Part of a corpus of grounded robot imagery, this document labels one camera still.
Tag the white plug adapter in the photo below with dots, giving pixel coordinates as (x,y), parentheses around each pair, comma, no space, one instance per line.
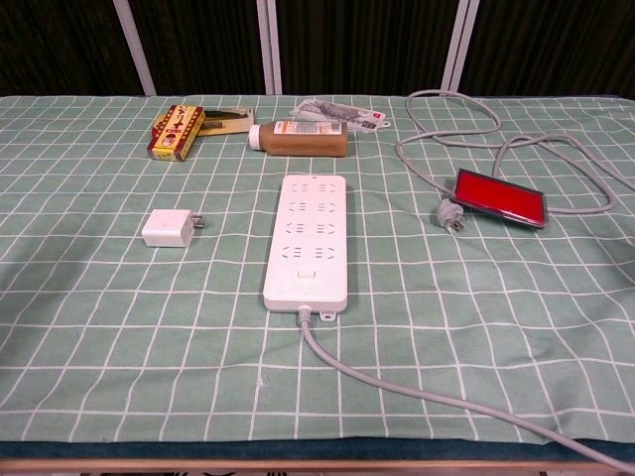
(166,230)

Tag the white power strip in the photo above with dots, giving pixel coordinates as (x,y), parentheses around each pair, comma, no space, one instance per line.
(307,248)

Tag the brown liquid bottle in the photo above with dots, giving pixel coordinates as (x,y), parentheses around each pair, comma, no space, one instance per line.
(302,141)

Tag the clear white blister pack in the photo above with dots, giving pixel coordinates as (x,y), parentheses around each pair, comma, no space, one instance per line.
(337,114)

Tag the yellow pen blister card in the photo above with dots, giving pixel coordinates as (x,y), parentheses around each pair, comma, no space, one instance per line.
(225,123)

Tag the yellow red small box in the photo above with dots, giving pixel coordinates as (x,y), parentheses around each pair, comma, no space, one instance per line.
(173,134)

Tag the red flat box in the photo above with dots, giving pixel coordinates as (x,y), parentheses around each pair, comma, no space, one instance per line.
(501,198)

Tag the green checkered tablecloth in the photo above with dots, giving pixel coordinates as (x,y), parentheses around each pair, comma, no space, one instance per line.
(149,322)

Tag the dark teal table underlay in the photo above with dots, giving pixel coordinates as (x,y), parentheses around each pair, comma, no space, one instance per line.
(149,449)

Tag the white partition post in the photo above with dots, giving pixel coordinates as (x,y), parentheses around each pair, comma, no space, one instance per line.
(459,49)
(270,49)
(134,49)

